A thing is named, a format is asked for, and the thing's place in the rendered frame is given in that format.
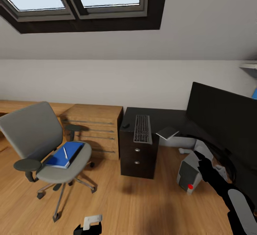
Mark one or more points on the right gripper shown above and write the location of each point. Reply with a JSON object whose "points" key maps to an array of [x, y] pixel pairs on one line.
{"points": [[206, 169]]}

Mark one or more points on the folder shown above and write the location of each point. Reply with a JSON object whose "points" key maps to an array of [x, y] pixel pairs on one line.
{"points": [[59, 160]]}

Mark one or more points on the notebook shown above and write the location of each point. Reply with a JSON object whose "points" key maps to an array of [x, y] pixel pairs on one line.
{"points": [[167, 132]]}

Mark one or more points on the monitor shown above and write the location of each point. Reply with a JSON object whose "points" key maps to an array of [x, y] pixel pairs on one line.
{"points": [[228, 117]]}

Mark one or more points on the swivel chair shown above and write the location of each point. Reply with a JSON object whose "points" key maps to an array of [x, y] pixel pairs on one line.
{"points": [[35, 133]]}

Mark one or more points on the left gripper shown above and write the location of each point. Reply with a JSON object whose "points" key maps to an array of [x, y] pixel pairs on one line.
{"points": [[94, 230]]}

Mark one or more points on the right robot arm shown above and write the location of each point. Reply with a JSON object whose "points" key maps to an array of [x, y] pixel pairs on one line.
{"points": [[241, 215]]}

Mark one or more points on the keyboard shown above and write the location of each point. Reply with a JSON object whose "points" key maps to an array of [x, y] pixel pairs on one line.
{"points": [[142, 129]]}

